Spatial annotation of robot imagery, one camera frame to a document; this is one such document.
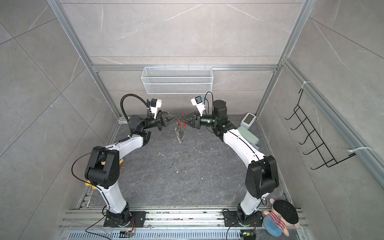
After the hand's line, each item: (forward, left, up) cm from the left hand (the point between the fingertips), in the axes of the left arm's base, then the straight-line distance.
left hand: (177, 115), depth 71 cm
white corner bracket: (+29, +47, -35) cm, 65 cm away
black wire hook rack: (-19, -63, -3) cm, 66 cm away
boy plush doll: (-40, -48, -27) cm, 68 cm away
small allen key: (-1, +16, -36) cm, 39 cm away
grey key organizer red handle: (-5, -1, -1) cm, 5 cm away
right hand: (-1, -2, -2) cm, 3 cm away
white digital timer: (+24, -50, -31) cm, 64 cm away
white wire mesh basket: (+39, +2, -6) cm, 40 cm away
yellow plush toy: (-31, +30, -1) cm, 43 cm away
